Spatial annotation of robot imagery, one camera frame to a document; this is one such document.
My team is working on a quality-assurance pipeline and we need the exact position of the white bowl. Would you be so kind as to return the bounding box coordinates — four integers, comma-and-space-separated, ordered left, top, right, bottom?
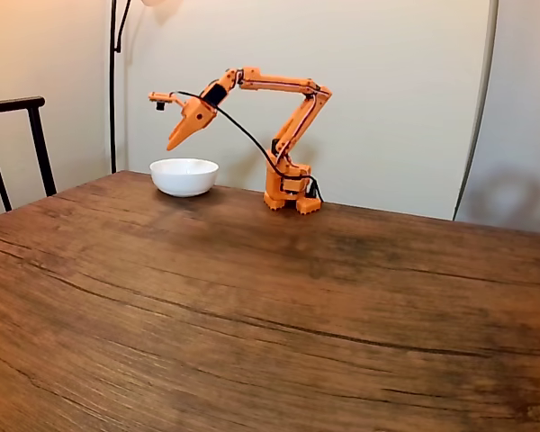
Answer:
149, 157, 220, 198

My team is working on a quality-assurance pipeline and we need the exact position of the black floor lamp pole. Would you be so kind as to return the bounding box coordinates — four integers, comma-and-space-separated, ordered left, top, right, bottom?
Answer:
109, 0, 134, 175

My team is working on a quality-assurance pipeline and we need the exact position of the black chair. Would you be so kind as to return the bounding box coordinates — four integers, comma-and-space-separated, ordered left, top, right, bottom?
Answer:
0, 95, 59, 212

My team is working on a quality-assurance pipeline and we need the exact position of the orange mounted camera box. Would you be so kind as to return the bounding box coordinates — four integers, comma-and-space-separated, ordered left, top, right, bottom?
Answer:
148, 91, 186, 113

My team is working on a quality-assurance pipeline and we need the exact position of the black camera cable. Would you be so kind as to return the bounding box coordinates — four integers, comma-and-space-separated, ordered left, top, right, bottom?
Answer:
168, 90, 326, 203

